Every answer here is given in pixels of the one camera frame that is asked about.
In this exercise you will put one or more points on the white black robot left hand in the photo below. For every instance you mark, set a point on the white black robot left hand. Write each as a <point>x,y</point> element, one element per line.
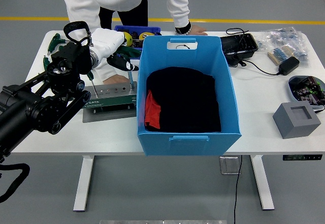
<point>109,39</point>

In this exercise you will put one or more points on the person's right hand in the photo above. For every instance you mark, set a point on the person's right hand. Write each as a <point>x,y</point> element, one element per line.
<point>114,79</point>

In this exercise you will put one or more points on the person's left hand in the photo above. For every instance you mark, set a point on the person's left hand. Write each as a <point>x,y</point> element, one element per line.
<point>198,30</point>

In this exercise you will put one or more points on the green metal hex key holder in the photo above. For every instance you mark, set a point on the green metal hex key holder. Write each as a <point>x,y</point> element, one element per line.
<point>111,104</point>

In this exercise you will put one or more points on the person's left forearm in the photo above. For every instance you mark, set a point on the person's left forearm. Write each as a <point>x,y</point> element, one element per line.
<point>180,15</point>

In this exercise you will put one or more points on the person's right forearm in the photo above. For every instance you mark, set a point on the person's right forearm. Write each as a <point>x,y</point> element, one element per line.
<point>102,72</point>

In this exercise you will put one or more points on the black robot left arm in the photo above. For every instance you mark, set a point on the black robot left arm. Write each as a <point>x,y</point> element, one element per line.
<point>25,109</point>

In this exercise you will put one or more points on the light blue plastic storage box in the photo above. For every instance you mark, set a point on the light blue plastic storage box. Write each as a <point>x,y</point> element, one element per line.
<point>188,146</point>

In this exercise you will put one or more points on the metal floor socket box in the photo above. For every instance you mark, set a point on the metal floor socket box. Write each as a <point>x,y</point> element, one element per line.
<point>228,165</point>

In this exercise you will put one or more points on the black wristband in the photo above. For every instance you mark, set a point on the black wristband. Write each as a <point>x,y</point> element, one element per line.
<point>182,29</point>

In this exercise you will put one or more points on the yellow lemon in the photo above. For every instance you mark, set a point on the yellow lemon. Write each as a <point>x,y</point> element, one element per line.
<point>128,39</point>

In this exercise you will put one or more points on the dark brown cylinder part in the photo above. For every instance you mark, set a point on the dark brown cylinder part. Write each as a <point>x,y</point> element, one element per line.
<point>134,34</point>

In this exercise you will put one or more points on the dark brown block part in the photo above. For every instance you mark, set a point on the dark brown block part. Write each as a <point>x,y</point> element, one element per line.
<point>137,44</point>

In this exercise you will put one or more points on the small dark blue bin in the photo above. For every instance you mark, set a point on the small dark blue bin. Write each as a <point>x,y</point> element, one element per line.
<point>137,27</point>

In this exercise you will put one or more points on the yellow tape measure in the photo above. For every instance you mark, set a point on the yellow tape measure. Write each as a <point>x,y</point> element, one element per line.
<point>146,35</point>

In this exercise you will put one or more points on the black plastic tray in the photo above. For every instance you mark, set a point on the black plastic tray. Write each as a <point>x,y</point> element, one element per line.
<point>238,46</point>

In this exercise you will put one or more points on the red cloth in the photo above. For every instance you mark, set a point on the red cloth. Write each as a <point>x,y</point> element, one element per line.
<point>152,112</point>

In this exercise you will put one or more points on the black cloth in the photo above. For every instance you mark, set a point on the black cloth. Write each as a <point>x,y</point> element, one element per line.
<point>188,99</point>

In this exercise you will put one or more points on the clear bag of blue components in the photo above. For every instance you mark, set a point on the clear bag of blue components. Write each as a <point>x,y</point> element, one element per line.
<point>281,37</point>

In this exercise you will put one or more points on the taped resistor strip bundle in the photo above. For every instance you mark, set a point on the taped resistor strip bundle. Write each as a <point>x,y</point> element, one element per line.
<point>279,53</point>

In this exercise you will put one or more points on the black power adapter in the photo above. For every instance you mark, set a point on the black power adapter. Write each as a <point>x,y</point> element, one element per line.
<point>289,65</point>

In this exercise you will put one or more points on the white table leg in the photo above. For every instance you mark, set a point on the white table leg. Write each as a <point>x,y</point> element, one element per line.
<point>83,183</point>
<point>262,183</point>

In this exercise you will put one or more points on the pale blue dish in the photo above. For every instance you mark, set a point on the pale blue dish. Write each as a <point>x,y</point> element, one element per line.
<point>290,89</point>

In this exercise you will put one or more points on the pile of electronic parts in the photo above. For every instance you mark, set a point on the pile of electronic parts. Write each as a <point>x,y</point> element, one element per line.
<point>304,92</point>

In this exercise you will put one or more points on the grey foam block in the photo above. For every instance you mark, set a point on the grey foam block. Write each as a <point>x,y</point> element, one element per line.
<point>292,127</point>

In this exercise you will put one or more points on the black table control panel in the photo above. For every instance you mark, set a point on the black table control panel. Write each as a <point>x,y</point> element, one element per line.
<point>302,157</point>

